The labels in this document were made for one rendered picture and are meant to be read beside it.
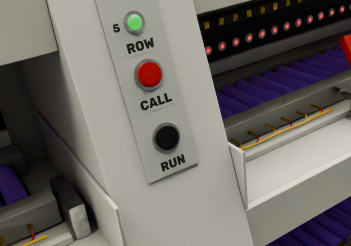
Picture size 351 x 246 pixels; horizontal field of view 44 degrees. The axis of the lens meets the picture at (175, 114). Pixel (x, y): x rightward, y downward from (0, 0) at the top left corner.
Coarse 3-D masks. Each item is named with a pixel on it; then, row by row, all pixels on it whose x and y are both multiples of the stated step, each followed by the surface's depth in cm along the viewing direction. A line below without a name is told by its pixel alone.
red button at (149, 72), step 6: (144, 66) 27; (150, 66) 27; (156, 66) 27; (138, 72) 27; (144, 72) 27; (150, 72) 27; (156, 72) 27; (138, 78) 27; (144, 78) 27; (150, 78) 27; (156, 78) 27; (144, 84) 27; (150, 84) 27; (156, 84) 28
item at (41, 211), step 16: (48, 192) 33; (0, 208) 32; (16, 208) 32; (32, 208) 31; (48, 208) 32; (0, 224) 30; (16, 224) 31; (32, 224) 32; (48, 224) 32; (0, 240) 30; (16, 240) 32; (32, 240) 30
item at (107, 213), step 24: (0, 144) 40; (48, 144) 40; (48, 168) 41; (72, 168) 34; (72, 192) 32; (96, 192) 29; (72, 216) 30; (96, 216) 31; (120, 216) 26; (24, 240) 32; (48, 240) 32; (96, 240) 31; (120, 240) 27
